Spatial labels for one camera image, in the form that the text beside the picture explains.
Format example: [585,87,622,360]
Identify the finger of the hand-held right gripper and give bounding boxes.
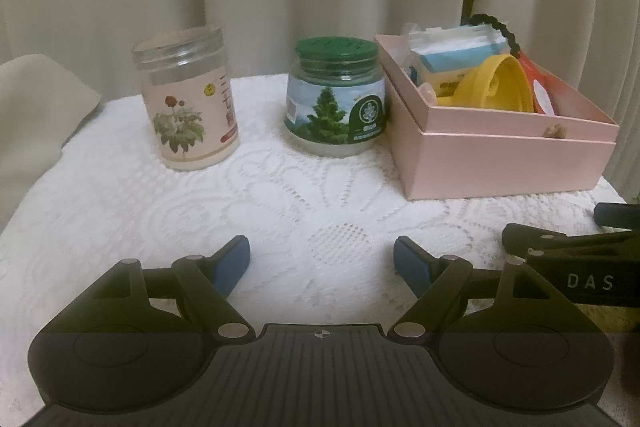
[594,202,640,229]
[501,222,640,264]

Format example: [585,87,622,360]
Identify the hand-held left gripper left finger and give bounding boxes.
[87,234,259,346]

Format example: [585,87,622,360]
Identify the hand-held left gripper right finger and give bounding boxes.
[387,234,563,346]

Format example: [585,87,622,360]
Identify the pink cardboard box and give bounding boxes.
[375,34,621,200]

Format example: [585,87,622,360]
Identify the white lace tablecloth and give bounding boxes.
[0,72,636,413]

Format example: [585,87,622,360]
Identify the orange packet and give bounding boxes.
[516,51,559,116]

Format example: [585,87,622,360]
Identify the clear jar with flower label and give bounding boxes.
[131,25,240,171]

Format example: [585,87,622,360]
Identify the yellow plastic funnel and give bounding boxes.
[436,53,537,114]

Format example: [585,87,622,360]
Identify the glass jar with green lid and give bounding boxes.
[284,36,386,158]

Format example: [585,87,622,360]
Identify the blue and white packet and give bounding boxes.
[407,44,503,84]

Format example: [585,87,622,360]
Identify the white paper packets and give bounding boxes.
[401,23,507,58]

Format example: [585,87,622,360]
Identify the beige cloth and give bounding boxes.
[0,53,102,233]

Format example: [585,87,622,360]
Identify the black hair tie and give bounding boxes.
[467,13,524,58]

